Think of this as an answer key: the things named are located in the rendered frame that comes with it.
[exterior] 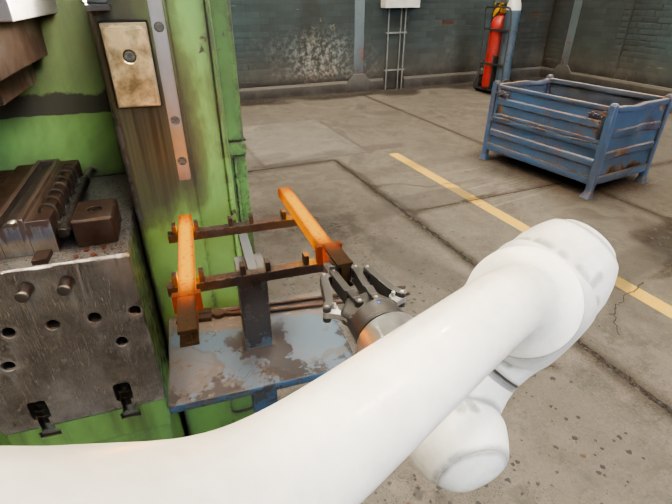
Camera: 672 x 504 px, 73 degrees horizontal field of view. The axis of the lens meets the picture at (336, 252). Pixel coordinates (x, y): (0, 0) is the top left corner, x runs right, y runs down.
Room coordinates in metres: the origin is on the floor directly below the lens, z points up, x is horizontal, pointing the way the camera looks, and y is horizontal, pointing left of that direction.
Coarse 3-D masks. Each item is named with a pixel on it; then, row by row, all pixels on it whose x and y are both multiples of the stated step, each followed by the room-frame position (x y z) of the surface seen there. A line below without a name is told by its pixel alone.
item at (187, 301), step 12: (180, 216) 0.92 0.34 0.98; (180, 228) 0.86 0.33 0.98; (192, 228) 0.88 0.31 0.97; (180, 240) 0.80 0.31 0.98; (192, 240) 0.80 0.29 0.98; (180, 252) 0.76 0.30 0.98; (192, 252) 0.76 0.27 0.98; (180, 264) 0.71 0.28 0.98; (192, 264) 0.71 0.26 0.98; (180, 276) 0.67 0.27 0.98; (192, 276) 0.67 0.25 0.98; (180, 288) 0.63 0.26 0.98; (192, 288) 0.63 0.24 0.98; (180, 300) 0.59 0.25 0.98; (192, 300) 0.59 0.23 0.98; (180, 312) 0.56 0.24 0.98; (192, 312) 0.56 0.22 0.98; (180, 324) 0.53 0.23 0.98; (192, 324) 0.53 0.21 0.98; (180, 336) 0.53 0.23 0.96; (192, 336) 0.53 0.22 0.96
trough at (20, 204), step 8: (40, 168) 1.21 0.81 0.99; (48, 168) 1.21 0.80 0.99; (32, 176) 1.13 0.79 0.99; (40, 176) 1.15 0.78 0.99; (24, 184) 1.06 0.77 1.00; (32, 184) 1.09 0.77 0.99; (24, 192) 1.04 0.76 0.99; (32, 192) 1.04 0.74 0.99; (16, 200) 0.97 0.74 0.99; (24, 200) 0.99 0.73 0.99; (8, 208) 0.92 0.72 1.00; (16, 208) 0.94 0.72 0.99; (8, 216) 0.90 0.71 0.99; (16, 216) 0.90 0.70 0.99; (0, 224) 0.85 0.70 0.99; (8, 224) 0.86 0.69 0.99; (16, 224) 0.86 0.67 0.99
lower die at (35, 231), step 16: (48, 160) 1.24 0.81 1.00; (0, 176) 1.17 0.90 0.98; (16, 176) 1.14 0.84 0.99; (48, 176) 1.12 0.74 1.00; (80, 176) 1.24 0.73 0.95; (0, 192) 1.03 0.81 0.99; (16, 192) 1.00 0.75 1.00; (64, 192) 1.04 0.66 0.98; (0, 208) 0.93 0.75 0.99; (32, 208) 0.93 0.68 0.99; (48, 208) 0.93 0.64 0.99; (64, 208) 1.00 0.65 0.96; (32, 224) 0.86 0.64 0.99; (48, 224) 0.87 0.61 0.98; (0, 240) 0.84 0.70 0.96; (16, 240) 0.85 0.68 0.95; (32, 240) 0.86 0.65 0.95; (48, 240) 0.87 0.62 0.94; (16, 256) 0.85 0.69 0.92
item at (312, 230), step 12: (288, 192) 1.00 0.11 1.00; (288, 204) 0.93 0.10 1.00; (300, 204) 0.92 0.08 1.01; (300, 216) 0.85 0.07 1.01; (312, 216) 0.84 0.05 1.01; (300, 228) 0.83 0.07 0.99; (312, 228) 0.78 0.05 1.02; (312, 240) 0.75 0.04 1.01; (324, 240) 0.73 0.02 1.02; (336, 252) 0.66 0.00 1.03; (336, 264) 0.62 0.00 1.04; (348, 264) 0.62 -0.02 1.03; (348, 276) 0.62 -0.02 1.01
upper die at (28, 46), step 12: (0, 24) 0.97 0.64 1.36; (12, 24) 1.05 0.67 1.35; (24, 24) 1.14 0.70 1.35; (36, 24) 1.24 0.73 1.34; (0, 36) 0.95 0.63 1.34; (12, 36) 1.02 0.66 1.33; (24, 36) 1.11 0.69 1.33; (36, 36) 1.21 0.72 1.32; (0, 48) 0.93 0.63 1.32; (12, 48) 1.00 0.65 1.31; (24, 48) 1.08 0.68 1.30; (36, 48) 1.18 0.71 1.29; (0, 60) 0.91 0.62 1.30; (12, 60) 0.97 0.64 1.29; (24, 60) 1.05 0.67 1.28; (36, 60) 1.15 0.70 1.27; (0, 72) 0.89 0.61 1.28; (12, 72) 0.95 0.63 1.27
